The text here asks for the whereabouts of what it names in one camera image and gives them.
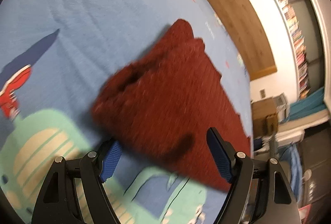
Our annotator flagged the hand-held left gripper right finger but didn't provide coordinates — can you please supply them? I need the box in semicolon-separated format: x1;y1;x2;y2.
206;127;302;224

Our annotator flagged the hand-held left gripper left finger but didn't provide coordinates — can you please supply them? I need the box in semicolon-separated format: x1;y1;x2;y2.
31;139;123;224

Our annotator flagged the dark red knitted sweater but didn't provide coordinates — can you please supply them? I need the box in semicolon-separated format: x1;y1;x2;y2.
92;18;252;192

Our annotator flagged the dark blue backpack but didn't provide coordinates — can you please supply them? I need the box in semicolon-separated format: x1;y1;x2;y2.
253;137;267;152

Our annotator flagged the cardboard box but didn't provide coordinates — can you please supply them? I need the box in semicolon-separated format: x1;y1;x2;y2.
251;97;279;137

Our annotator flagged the blue duvet pile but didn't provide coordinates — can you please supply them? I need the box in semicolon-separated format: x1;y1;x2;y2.
281;143;305;204

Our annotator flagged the white printer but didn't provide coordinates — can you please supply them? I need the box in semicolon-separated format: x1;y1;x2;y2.
273;93;289;124

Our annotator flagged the wooden headboard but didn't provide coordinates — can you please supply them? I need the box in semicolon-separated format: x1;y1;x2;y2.
194;0;277;81

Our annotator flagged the row of books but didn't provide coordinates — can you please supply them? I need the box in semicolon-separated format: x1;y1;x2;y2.
259;0;311;99

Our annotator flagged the blue dinosaur print bedsheet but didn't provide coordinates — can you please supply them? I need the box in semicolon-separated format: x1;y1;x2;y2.
0;0;253;224

